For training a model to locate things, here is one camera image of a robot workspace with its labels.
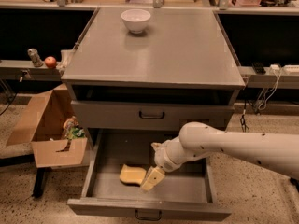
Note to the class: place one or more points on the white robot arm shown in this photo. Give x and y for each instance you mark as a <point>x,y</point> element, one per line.
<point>273,151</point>

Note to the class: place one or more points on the green snack bag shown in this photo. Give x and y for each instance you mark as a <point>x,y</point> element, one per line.
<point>72,130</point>

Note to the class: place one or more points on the open grey lower drawer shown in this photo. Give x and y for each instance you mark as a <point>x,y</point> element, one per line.
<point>186,194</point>

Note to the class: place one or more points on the small grey figurine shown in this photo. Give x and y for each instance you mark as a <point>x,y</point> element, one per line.
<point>35,58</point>

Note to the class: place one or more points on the red apple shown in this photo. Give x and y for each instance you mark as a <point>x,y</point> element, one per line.
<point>50,62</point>

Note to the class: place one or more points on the grey drawer cabinet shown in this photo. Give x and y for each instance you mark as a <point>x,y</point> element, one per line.
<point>182,58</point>

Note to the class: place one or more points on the open cardboard box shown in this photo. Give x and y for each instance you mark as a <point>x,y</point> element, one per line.
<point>41,126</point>

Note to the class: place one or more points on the closed grey upper drawer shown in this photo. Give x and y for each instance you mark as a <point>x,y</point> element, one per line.
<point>146,116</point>

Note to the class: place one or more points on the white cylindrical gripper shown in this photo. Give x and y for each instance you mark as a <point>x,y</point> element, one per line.
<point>163,160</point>

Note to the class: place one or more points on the white ceramic bowl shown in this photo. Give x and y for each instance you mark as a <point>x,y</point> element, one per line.
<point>136,20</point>

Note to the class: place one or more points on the yellow sponge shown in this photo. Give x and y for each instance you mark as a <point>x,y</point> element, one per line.
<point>132,175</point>

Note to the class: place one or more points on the white power strip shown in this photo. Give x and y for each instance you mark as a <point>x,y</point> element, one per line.
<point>291,69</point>

